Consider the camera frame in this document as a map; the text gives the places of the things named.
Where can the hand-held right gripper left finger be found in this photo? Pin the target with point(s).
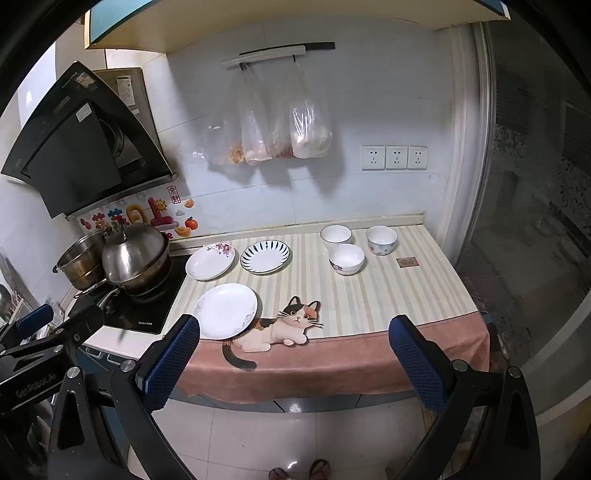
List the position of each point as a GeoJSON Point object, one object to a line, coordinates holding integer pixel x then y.
{"type": "Point", "coordinates": [170, 364]}

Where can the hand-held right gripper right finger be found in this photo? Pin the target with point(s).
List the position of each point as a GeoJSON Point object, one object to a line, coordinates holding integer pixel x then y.
{"type": "Point", "coordinates": [415, 364]}

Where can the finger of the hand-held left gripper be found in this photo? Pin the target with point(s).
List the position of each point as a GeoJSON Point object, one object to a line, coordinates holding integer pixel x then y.
{"type": "Point", "coordinates": [79, 325]}
{"type": "Point", "coordinates": [32, 318]}

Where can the white bowl with blue rim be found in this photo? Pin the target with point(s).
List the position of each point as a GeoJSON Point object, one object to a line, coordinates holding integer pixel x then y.
{"type": "Point", "coordinates": [336, 234]}

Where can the black induction cooktop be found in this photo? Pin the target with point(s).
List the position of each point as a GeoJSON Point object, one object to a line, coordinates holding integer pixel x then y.
{"type": "Point", "coordinates": [147, 309]}

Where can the steel stockpot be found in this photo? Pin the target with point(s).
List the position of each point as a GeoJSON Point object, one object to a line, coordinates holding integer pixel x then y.
{"type": "Point", "coordinates": [81, 263]}

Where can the striped tablecloth with cat print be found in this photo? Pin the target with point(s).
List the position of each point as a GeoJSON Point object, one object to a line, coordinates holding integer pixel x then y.
{"type": "Point", "coordinates": [369, 314]}

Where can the white plate with grey swirls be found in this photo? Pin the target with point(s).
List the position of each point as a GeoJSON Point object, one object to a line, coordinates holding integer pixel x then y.
{"type": "Point", "coordinates": [226, 310]}

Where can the steel wok with lid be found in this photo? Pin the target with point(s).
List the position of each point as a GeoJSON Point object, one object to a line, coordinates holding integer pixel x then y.
{"type": "Point", "coordinates": [136, 251]}

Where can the white plate with pink flowers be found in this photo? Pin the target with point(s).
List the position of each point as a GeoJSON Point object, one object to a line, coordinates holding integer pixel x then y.
{"type": "Point", "coordinates": [208, 263]}

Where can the blue base cabinet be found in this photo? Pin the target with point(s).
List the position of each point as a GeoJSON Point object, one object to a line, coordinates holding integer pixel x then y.
{"type": "Point", "coordinates": [304, 405]}

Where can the white bowl with floral print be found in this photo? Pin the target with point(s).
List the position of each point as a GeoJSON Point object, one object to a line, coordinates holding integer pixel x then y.
{"type": "Point", "coordinates": [346, 259]}

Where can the white bowl with coloured dots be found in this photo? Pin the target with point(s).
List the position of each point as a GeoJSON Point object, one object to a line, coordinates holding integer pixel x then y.
{"type": "Point", "coordinates": [382, 241]}

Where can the person's right foot in slipper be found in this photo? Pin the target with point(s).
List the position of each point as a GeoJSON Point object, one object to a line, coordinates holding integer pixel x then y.
{"type": "Point", "coordinates": [319, 470]}

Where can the person's foot in slipper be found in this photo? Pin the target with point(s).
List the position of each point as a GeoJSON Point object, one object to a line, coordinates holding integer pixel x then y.
{"type": "Point", "coordinates": [319, 470]}
{"type": "Point", "coordinates": [278, 474]}

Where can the white plate with dark striped rim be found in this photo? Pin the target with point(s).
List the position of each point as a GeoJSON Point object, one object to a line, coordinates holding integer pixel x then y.
{"type": "Point", "coordinates": [265, 256]}

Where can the person's left foot in slipper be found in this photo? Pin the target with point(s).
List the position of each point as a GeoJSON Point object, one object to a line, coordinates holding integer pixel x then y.
{"type": "Point", "coordinates": [278, 474]}

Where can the black range hood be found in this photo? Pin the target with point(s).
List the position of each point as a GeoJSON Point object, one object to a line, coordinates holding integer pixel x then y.
{"type": "Point", "coordinates": [69, 147]}

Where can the clear plastic bag with orange contents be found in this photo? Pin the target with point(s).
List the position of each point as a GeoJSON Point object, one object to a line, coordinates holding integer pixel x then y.
{"type": "Point", "coordinates": [226, 143]}

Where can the clear plastic bag with pale contents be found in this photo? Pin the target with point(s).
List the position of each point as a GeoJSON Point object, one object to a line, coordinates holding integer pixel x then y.
{"type": "Point", "coordinates": [256, 143]}

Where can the clear plastic bag with brown contents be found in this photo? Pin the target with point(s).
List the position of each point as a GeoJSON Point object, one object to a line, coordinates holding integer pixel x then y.
{"type": "Point", "coordinates": [281, 143]}

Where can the clear plastic bag with white powder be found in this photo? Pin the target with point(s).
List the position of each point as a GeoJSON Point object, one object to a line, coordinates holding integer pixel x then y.
{"type": "Point", "coordinates": [310, 134]}

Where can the colourful wall stickers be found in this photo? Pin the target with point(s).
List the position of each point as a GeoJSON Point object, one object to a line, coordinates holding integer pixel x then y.
{"type": "Point", "coordinates": [157, 214]}

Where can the white wall socket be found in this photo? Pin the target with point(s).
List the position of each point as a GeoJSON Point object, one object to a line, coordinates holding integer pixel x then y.
{"type": "Point", "coordinates": [396, 157]}
{"type": "Point", "coordinates": [418, 157]}
{"type": "Point", "coordinates": [373, 158]}

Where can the wall hook rail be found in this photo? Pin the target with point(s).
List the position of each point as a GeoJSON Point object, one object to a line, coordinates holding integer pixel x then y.
{"type": "Point", "coordinates": [263, 54]}

